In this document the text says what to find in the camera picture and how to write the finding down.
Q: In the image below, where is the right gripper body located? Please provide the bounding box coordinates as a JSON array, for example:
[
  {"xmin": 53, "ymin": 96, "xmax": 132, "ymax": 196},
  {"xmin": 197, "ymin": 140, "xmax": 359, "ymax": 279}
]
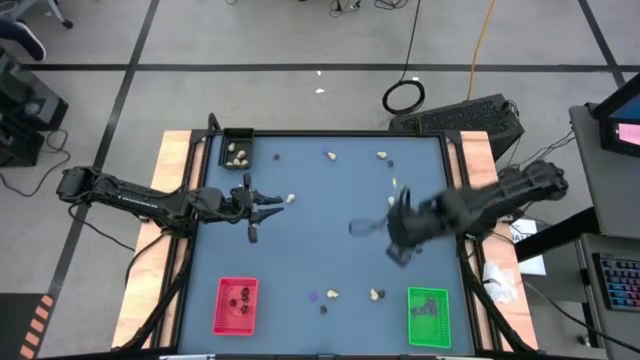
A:
[{"xmin": 385, "ymin": 187, "xmax": 456, "ymax": 268}]

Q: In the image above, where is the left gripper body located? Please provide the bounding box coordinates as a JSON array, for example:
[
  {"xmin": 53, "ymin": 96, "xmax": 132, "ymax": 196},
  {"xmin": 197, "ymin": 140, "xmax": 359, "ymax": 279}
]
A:
[{"xmin": 199, "ymin": 173, "xmax": 259, "ymax": 245}]

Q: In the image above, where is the black plastic basket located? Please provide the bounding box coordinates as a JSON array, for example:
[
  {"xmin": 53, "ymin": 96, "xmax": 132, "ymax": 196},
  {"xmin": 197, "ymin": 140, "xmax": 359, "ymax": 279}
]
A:
[{"xmin": 218, "ymin": 127, "xmax": 255, "ymax": 171}]

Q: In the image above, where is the red plastic basket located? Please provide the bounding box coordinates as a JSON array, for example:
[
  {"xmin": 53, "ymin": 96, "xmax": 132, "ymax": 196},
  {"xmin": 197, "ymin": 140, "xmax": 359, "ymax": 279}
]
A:
[{"xmin": 212, "ymin": 277, "xmax": 260, "ymax": 337}]

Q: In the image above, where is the blue table mat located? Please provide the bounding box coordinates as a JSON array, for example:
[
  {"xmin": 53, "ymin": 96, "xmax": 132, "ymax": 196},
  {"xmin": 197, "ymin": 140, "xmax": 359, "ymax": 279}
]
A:
[{"xmin": 179, "ymin": 135, "xmax": 475, "ymax": 355}]

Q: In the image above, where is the crumpled white paper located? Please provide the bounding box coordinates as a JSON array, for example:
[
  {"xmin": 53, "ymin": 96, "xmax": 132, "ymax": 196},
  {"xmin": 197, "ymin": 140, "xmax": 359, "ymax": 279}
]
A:
[{"xmin": 481, "ymin": 261, "xmax": 520, "ymax": 305}]

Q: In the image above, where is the green plastic basket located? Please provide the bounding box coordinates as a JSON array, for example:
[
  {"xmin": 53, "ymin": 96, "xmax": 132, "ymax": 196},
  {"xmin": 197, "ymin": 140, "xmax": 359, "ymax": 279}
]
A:
[{"xmin": 407, "ymin": 286, "xmax": 452, "ymax": 349}]

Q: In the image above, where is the white printed sheet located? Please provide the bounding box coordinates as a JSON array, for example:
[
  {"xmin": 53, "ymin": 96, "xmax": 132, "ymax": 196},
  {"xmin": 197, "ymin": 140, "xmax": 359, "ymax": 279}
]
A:
[{"xmin": 509, "ymin": 218, "xmax": 549, "ymax": 277}]

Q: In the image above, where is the black metal beam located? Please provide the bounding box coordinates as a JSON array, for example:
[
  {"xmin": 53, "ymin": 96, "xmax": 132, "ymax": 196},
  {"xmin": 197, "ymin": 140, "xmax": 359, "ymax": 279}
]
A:
[{"xmin": 514, "ymin": 207, "xmax": 601, "ymax": 263}]

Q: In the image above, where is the grey side desk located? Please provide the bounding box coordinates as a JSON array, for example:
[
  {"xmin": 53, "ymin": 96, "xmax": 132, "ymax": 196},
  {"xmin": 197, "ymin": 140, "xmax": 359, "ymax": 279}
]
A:
[{"xmin": 568, "ymin": 102, "xmax": 640, "ymax": 239}]

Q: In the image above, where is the grey keyboard desk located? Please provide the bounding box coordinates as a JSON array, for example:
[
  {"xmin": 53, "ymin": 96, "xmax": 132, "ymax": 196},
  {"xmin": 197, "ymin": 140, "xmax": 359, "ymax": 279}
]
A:
[{"xmin": 579, "ymin": 233, "xmax": 640, "ymax": 360}]

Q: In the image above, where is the small black equipment box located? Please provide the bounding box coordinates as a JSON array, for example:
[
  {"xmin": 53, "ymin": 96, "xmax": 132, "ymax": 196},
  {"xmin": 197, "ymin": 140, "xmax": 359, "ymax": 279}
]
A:
[{"xmin": 0, "ymin": 112, "xmax": 46, "ymax": 168}]

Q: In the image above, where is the backlit black keyboard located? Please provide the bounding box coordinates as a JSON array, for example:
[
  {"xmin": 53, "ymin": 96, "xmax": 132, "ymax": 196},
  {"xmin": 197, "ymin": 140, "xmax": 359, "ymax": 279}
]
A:
[{"xmin": 592, "ymin": 251, "xmax": 640, "ymax": 314}]

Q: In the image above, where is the large black equipment case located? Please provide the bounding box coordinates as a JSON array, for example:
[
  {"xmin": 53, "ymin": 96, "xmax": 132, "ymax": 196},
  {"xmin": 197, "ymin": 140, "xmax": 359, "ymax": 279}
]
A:
[{"xmin": 0, "ymin": 47, "xmax": 70, "ymax": 132}]

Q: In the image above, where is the black computer monitor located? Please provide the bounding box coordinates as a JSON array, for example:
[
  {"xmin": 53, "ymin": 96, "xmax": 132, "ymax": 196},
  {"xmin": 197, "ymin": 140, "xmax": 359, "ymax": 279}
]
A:
[{"xmin": 592, "ymin": 72, "xmax": 640, "ymax": 159}]

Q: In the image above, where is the orange striped black floor mat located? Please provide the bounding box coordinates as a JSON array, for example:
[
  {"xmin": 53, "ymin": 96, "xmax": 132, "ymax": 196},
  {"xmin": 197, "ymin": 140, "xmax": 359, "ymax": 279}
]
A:
[{"xmin": 0, "ymin": 292, "xmax": 56, "ymax": 360}]

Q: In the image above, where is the person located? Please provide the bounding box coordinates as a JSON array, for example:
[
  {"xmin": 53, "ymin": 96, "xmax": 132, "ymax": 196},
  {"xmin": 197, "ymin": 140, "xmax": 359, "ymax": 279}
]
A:
[{"xmin": 0, "ymin": 18, "xmax": 48, "ymax": 63}]

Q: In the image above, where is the black coiled cable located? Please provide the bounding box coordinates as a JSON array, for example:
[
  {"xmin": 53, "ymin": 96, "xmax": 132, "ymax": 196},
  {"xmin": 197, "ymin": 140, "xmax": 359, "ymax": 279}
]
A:
[{"xmin": 381, "ymin": 0, "xmax": 427, "ymax": 118}]

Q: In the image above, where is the orange extension cable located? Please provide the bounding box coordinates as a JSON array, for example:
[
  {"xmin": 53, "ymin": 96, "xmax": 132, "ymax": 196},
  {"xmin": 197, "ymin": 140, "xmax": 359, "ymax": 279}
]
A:
[{"xmin": 466, "ymin": 0, "xmax": 499, "ymax": 101}]

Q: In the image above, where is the black cable bundle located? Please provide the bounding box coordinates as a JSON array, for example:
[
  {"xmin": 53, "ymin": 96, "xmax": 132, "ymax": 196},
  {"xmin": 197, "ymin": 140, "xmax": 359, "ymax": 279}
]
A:
[{"xmin": 327, "ymin": 0, "xmax": 411, "ymax": 14}]

